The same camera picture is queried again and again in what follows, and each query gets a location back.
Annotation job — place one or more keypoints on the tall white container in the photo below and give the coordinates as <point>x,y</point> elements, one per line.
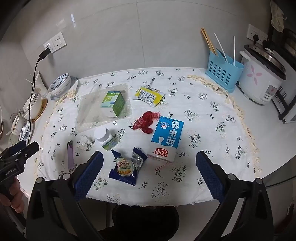
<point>41,87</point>

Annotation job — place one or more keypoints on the white wall socket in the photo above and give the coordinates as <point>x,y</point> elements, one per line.
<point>59,40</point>
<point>51,49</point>
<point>251,31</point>

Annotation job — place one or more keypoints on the wooden chopstick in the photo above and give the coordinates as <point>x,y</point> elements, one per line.
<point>207,40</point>
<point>210,41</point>

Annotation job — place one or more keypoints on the black charger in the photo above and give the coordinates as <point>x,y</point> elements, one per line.
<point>44,54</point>

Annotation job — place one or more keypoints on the blue cookie wrapper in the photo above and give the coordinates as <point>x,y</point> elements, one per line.
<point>122,169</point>

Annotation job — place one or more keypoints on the clear plastic bag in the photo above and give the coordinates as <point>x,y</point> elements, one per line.
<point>90,111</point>

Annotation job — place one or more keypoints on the white pot with lid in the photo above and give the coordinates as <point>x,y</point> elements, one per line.
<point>32,106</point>

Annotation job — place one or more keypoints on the white flowered rice cooker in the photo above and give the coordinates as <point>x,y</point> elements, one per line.
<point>259,74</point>

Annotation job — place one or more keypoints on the beige hanging cloth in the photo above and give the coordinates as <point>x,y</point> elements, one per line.
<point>278,20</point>

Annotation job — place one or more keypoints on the purple lighter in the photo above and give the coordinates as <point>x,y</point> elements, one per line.
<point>70,155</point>

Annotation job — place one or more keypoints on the white tissue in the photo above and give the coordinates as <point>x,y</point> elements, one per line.
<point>84,141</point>

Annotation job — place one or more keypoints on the green white medicine box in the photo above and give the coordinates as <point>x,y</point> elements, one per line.
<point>111,102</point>

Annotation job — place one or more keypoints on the black appliance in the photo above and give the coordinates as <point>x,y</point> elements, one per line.
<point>290,46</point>

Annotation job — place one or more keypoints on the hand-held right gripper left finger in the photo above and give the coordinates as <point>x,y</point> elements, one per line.
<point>91,176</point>

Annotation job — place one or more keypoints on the black power plug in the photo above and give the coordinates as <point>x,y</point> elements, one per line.
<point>256,39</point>

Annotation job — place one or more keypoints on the person's left hand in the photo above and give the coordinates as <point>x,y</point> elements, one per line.
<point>16,197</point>

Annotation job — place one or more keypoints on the white floral tablecloth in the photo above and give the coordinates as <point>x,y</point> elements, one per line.
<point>203,115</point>

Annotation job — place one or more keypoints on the white pill bottle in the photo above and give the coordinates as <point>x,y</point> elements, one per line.
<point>103,136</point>

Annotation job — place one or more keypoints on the blue white milk carton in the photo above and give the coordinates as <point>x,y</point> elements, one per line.
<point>167,134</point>

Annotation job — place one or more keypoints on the white plastic stick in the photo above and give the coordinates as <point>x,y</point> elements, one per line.
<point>234,51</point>
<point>220,47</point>

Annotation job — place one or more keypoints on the round wooden trivet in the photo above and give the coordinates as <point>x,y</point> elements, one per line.
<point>42,109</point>

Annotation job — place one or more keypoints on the yellow snack packet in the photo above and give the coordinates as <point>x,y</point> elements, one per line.
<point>148,96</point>

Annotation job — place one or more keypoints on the blue striped plate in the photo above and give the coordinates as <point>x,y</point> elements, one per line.
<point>25,132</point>

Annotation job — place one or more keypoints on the blue patterned white bowl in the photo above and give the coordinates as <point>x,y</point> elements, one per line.
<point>59,84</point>

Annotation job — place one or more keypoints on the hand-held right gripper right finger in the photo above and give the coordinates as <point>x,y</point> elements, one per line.
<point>209,176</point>

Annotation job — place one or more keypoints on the red mesh net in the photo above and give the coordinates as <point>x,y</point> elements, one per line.
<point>148,120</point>

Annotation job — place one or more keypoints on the blue perforated utensil holder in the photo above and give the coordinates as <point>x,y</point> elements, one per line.
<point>219,69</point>

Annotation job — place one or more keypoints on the white vented appliance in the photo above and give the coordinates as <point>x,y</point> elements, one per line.
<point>289,115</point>

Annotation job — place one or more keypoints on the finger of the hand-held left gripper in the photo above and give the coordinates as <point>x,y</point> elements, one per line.
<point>31,149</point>
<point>19,146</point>

